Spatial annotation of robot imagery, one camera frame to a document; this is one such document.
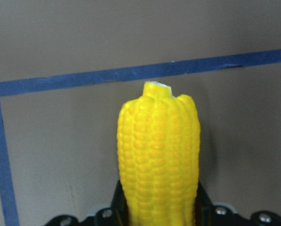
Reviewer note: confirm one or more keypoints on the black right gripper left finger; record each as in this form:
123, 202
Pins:
117, 213

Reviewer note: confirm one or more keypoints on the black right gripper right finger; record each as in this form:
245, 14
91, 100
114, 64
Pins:
209, 214

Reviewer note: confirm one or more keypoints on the yellow corn cob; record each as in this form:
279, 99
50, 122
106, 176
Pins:
158, 144

